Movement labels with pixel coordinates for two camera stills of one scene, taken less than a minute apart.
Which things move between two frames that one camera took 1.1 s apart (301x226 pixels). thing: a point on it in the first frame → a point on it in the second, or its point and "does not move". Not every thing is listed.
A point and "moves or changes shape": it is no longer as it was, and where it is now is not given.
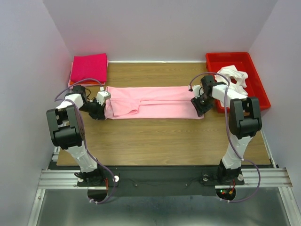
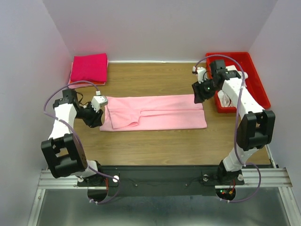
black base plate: [159, 181] does not move
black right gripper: [200, 109] → [199, 97]
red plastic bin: [244, 62] does not move
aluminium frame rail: [261, 178] does not move
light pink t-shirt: [150, 102] moves or changes shape
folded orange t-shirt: [86, 82] does not move
